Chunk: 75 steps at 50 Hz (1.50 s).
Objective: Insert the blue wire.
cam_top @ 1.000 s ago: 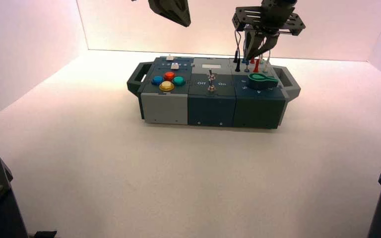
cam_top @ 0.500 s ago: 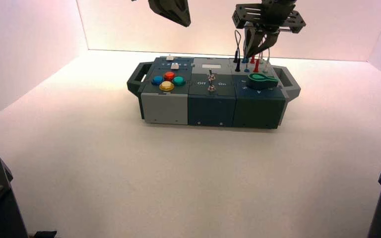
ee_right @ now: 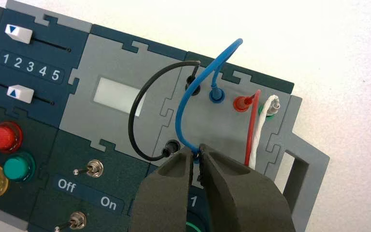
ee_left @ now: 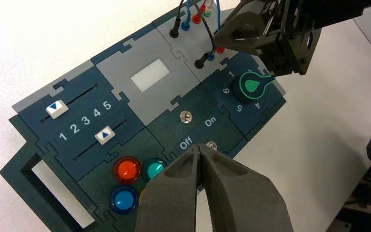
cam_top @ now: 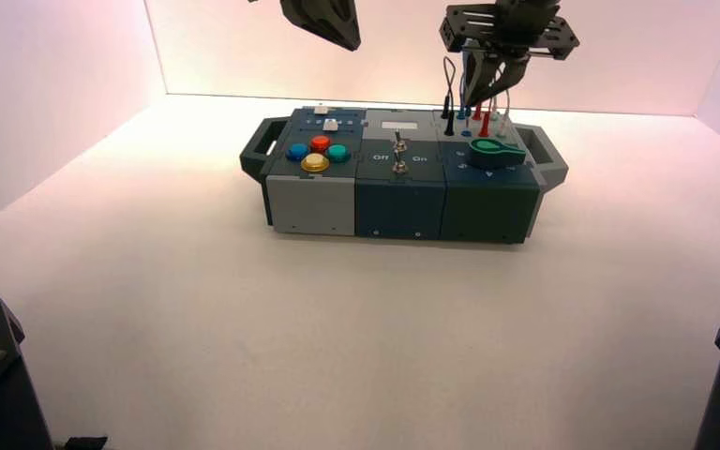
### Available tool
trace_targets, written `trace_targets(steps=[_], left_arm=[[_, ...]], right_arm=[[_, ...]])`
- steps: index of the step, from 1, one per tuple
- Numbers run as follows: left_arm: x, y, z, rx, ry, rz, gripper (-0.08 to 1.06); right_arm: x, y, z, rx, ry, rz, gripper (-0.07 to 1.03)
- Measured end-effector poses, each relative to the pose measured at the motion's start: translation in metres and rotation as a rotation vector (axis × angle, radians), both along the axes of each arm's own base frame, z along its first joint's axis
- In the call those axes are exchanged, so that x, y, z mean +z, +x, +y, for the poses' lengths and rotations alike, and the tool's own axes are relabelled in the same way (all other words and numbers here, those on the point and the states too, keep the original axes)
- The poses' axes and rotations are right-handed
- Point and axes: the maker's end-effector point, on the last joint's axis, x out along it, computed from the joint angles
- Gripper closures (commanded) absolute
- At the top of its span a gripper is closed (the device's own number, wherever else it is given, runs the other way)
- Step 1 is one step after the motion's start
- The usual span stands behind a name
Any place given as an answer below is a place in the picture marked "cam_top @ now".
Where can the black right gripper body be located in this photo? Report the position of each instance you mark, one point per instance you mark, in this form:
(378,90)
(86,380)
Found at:
(509,31)

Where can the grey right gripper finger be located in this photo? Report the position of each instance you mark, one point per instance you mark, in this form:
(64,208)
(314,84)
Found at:
(510,71)
(479,71)

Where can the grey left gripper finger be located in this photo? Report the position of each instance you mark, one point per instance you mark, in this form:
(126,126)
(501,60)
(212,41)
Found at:
(347,18)
(316,18)

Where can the green rotary knob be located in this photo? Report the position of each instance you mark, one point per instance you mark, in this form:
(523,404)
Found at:
(487,152)

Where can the white slider knob down triangle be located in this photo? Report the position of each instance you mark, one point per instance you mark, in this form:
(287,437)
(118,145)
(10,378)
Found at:
(321,110)

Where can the white slider knob up triangle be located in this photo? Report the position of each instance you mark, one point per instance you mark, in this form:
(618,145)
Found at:
(331,125)

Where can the red round push button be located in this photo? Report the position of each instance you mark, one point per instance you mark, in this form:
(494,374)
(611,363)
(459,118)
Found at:
(319,143)

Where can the blue round push button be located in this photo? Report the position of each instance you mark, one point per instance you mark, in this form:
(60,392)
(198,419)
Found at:
(298,151)

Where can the teal round push button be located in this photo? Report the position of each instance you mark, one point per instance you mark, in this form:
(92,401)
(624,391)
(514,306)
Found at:
(338,153)

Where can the yellow round push button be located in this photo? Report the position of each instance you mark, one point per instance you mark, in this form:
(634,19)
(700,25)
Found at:
(314,162)

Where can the dark teal grey control box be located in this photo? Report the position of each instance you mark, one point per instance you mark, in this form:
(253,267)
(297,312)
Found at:
(397,205)

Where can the small black block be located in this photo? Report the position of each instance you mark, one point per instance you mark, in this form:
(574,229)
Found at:
(83,443)

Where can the metal toggle switch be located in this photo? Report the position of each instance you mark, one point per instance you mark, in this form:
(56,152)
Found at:
(400,145)
(400,166)

